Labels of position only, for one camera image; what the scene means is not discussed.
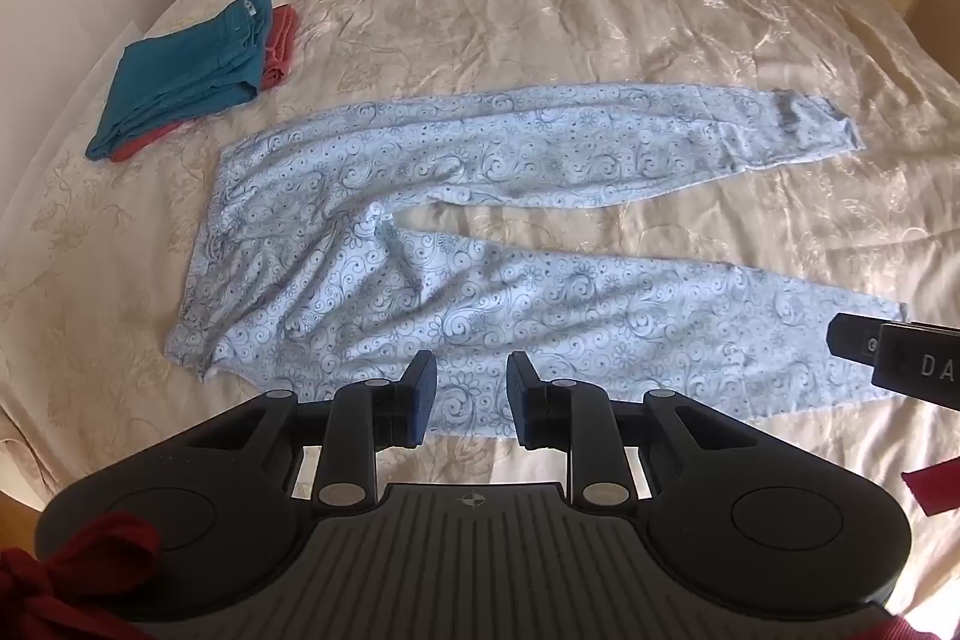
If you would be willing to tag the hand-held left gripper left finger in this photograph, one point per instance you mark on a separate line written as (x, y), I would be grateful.
(420, 401)

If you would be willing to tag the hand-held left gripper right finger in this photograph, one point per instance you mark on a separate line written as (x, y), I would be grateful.
(523, 401)

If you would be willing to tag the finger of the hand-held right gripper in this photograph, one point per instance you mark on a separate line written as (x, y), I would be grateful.
(851, 336)

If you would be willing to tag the light blue patterned pants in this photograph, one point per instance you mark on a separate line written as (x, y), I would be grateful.
(337, 250)

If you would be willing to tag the folded coral pants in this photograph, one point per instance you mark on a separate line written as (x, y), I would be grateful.
(281, 40)

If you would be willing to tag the folded teal pants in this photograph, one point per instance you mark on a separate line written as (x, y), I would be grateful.
(180, 74)

